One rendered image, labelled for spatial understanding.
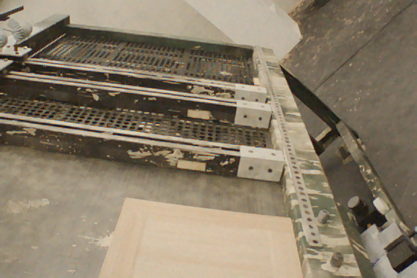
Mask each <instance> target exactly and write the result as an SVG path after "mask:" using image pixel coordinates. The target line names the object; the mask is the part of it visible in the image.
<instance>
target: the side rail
mask: <svg viewBox="0 0 417 278"><path fill-rule="evenodd" d="M66 34H67V35H77V36H82V37H84V36H86V37H95V38H104V39H109V40H115V41H116V40H123V41H129V42H133V43H135V42H143V43H148V44H154V45H168V46H173V47H179V48H188V49H199V50H204V51H213V52H219V53H224V54H233V55H239V56H245V57H252V52H253V51H254V48H253V45H245V44H240V43H234V42H225V41H219V40H205V39H200V38H195V37H185V36H180V35H170V34H160V33H155V32H145V31H136V30H130V29H129V30H125V29H120V28H107V27H101V26H92V25H79V24H74V23H72V24H70V25H67V26H66Z"/></svg>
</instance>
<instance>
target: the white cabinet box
mask: <svg viewBox="0 0 417 278"><path fill-rule="evenodd" d="M185 1H186V2H188V3H189V4H190V5H191V6H192V7H194V8H195V9H196V10H197V11H198V12H199V13H201V14H202V15H203V16H204V17H206V18H207V19H208V20H209V21H210V22H211V23H212V24H213V25H216V26H217V27H218V28H219V29H220V30H221V31H222V32H223V33H225V34H226V35H227V36H228V37H229V38H231V40H232V41H233V42H236V43H240V44H245V45H254V46H255V45H260V46H261V47H265V48H272V49H273V53H274V55H275V56H276V59H277V60H280V59H281V58H283V57H284V56H285V55H286V54H287V53H288V52H289V51H290V50H291V49H292V48H293V47H294V46H295V45H296V44H297V43H298V42H299V41H300V40H301V38H302V36H301V34H300V32H299V27H298V25H297V24H296V22H295V21H294V20H293V19H292V18H290V17H289V16H288V15H287V14H286V13H285V12H284V11H283V10H282V9H281V8H280V7H279V6H278V5H277V4H276V3H274V2H273V1H272V0H185Z"/></svg>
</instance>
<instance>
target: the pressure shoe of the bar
mask: <svg viewBox="0 0 417 278"><path fill-rule="evenodd" d="M177 167H178V168H187V169H193V170H198V171H205V170H206V163H202V162H192V161H186V160H180V159H178V166H177Z"/></svg>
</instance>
